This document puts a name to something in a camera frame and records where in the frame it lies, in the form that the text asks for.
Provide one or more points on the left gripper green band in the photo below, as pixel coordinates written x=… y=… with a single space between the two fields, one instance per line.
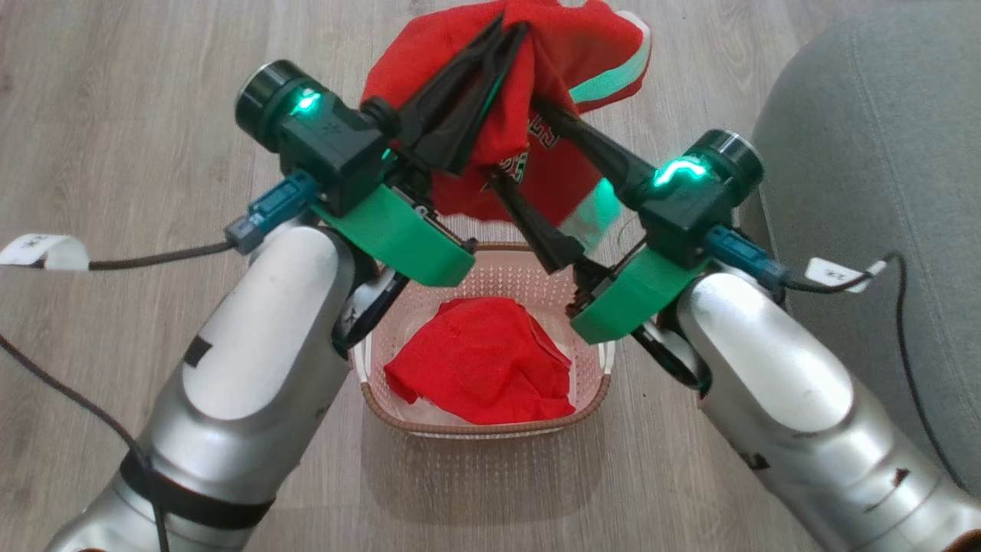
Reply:
x=337 y=153

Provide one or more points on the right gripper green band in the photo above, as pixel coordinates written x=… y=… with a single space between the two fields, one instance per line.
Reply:
x=690 y=207

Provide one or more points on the red jersey with white trim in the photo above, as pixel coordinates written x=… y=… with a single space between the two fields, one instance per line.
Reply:
x=567 y=54

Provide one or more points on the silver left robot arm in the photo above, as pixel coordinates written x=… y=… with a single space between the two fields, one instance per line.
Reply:
x=253 y=360

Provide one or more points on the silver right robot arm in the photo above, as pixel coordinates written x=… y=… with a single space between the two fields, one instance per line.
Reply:
x=774 y=383

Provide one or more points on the cream perforated plastic laundry basket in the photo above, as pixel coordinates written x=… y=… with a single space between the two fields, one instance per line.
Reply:
x=429 y=425

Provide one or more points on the plain red cloth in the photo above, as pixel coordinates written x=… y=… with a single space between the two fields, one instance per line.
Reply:
x=483 y=360

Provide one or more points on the grey fabric sofa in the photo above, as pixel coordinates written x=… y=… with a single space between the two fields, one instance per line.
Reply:
x=881 y=153

